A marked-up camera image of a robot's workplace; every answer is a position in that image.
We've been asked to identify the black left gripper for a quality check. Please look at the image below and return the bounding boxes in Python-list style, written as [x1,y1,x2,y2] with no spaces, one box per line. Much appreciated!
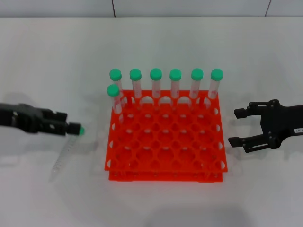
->
[0,103,81,137]

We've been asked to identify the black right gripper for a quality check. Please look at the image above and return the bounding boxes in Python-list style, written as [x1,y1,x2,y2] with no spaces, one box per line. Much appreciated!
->
[228,99,303,154]

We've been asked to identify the green capped clear test tube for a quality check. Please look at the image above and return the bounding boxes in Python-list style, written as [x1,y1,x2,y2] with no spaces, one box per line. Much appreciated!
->
[109,68,125,109]
[107,84,124,123]
[207,68,224,99]
[150,68,163,99]
[129,68,143,99]
[48,126,86,183]
[169,69,182,99]
[189,68,204,99]

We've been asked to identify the orange plastic test tube rack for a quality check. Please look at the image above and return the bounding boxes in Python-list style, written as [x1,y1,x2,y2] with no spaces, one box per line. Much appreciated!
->
[104,89,229,183]

